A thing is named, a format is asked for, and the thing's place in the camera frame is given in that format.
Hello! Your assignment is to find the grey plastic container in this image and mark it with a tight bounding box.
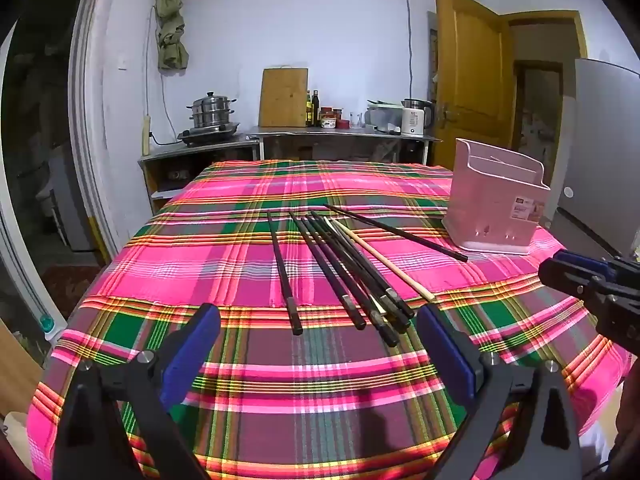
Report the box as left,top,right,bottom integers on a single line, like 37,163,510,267
365,100,404,134

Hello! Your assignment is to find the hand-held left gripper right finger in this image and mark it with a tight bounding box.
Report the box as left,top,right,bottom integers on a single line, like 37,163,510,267
416,304,583,480

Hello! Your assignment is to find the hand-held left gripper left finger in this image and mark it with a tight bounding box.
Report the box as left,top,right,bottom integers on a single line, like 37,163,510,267
52,303,222,480

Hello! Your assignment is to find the white electric kettle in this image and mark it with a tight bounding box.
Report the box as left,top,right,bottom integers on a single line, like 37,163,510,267
400,98,434,137

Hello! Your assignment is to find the glass sliding door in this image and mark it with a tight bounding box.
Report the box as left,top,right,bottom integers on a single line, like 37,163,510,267
0,0,118,321

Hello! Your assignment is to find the grey refrigerator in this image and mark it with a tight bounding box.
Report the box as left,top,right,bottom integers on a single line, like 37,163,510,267
556,57,640,261

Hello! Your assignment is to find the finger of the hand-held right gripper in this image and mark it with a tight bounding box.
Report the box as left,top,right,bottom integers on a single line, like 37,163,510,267
553,249,640,284
538,259,640,356

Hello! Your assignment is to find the low steel table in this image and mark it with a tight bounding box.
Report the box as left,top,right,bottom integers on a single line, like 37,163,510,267
138,139,261,213

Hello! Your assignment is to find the bunch of chopsticks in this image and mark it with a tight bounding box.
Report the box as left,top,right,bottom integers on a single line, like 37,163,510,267
266,203,469,348

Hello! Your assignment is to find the green curtain cloth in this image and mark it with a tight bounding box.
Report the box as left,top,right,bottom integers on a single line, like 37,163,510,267
154,0,190,72

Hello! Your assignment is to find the black induction cooktop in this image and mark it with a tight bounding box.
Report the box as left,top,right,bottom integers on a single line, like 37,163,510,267
176,121,242,147

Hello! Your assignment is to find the steel steamer pot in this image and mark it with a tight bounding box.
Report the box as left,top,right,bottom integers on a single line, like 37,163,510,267
186,91,237,128

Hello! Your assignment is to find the pink plaid tablecloth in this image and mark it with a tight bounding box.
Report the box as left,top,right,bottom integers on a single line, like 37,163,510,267
27,159,631,480

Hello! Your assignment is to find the wooden cutting board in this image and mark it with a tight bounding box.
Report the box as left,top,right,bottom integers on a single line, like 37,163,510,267
258,66,309,128

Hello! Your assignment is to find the blue wall cable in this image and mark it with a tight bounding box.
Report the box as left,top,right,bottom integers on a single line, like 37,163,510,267
403,0,416,102

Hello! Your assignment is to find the tall steel counter table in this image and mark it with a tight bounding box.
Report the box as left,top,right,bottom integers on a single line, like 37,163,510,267
245,125,443,166

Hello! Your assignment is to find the yellow wooden door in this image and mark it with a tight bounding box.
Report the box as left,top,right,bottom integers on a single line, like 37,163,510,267
434,0,516,171

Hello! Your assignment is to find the pink plastic utensil holder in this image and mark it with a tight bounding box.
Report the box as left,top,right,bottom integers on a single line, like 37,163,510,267
441,137,552,254

